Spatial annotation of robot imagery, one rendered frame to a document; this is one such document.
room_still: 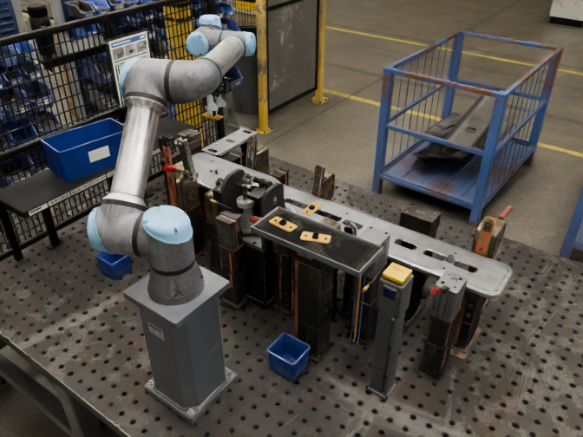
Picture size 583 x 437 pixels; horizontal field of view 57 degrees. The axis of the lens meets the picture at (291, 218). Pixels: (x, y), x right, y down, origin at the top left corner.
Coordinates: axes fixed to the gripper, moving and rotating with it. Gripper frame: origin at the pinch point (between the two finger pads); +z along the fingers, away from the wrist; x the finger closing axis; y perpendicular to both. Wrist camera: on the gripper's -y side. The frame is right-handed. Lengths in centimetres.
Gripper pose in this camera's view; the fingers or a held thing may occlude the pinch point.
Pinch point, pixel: (212, 111)
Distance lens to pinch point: 212.3
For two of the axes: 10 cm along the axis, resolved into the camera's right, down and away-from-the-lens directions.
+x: 5.8, -4.5, 6.8
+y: 8.2, 3.3, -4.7
